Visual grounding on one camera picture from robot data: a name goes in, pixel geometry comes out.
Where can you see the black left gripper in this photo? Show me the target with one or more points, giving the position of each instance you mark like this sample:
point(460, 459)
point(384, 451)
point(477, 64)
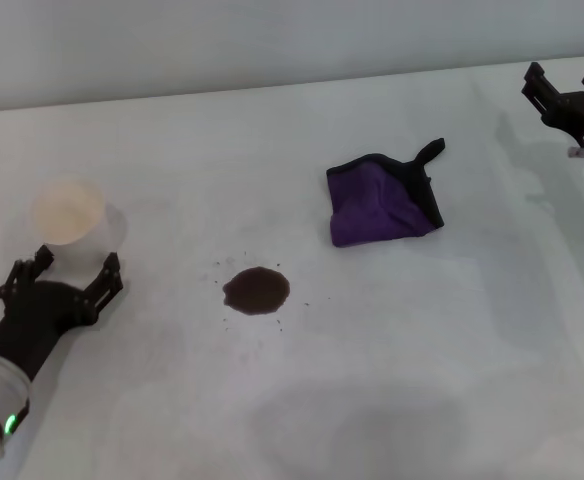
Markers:
point(32, 325)

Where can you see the purple rag with black trim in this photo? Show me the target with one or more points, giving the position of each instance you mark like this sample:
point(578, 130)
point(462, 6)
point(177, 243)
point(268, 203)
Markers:
point(367, 210)

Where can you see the black water stain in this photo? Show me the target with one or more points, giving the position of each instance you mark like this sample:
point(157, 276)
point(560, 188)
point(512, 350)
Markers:
point(256, 292)

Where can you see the white paper cup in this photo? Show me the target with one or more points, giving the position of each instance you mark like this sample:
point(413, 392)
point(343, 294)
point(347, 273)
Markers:
point(69, 217)

